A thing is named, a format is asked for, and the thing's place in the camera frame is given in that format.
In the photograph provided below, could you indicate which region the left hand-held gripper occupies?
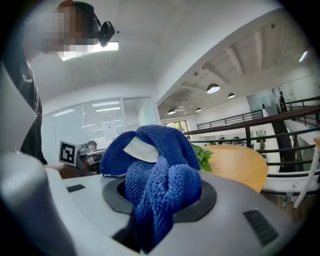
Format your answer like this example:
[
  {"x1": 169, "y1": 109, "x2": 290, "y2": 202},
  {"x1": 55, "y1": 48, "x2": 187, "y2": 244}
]
[{"x1": 58, "y1": 140, "x2": 101, "y2": 177}]

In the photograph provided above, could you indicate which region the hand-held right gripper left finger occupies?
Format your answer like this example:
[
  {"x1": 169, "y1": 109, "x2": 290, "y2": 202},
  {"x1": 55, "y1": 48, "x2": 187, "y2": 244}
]
[{"x1": 45, "y1": 168, "x2": 136, "y2": 256}]

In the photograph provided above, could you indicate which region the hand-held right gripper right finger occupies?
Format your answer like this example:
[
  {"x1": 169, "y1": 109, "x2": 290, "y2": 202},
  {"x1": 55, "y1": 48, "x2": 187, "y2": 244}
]
[{"x1": 149, "y1": 172, "x2": 303, "y2": 256}]

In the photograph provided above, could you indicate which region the green leafy plant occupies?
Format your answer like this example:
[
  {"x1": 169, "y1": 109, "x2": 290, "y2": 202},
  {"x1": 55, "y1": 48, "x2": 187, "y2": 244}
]
[{"x1": 192, "y1": 144, "x2": 215, "y2": 173}]

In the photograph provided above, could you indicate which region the blue cloth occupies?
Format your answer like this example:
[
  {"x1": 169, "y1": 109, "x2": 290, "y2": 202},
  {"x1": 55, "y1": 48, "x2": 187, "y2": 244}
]
[{"x1": 99, "y1": 124, "x2": 203, "y2": 255}]

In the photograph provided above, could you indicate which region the person's left forearm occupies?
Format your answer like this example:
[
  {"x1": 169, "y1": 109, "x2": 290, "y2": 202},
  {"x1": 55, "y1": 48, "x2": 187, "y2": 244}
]
[{"x1": 46, "y1": 164, "x2": 84, "y2": 180}]

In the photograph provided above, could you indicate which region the white paper notice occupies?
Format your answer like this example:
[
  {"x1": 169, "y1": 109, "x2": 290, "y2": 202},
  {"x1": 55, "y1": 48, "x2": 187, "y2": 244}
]
[{"x1": 102, "y1": 121, "x2": 117, "y2": 140}]

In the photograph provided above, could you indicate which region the person's black shirt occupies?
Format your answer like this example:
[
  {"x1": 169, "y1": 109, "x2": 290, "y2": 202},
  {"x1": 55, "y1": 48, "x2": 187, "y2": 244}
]
[{"x1": 7, "y1": 49, "x2": 48, "y2": 166}]

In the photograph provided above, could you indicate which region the black metal railing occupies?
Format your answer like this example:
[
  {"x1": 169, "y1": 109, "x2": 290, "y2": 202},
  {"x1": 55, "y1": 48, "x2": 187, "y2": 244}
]
[{"x1": 196, "y1": 109, "x2": 264, "y2": 130}]

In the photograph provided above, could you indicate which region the white-legged wooden desk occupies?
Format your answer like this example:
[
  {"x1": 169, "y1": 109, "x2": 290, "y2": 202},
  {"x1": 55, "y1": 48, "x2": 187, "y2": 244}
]
[{"x1": 293, "y1": 136, "x2": 320, "y2": 209}]

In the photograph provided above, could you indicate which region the large window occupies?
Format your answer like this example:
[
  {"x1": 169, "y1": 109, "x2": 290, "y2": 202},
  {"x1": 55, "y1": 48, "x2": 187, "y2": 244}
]
[{"x1": 162, "y1": 120, "x2": 188, "y2": 133}]

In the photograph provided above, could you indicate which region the black head camera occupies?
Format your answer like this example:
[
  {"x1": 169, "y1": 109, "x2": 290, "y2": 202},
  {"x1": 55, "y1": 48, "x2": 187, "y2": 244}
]
[{"x1": 93, "y1": 12, "x2": 116, "y2": 48}]

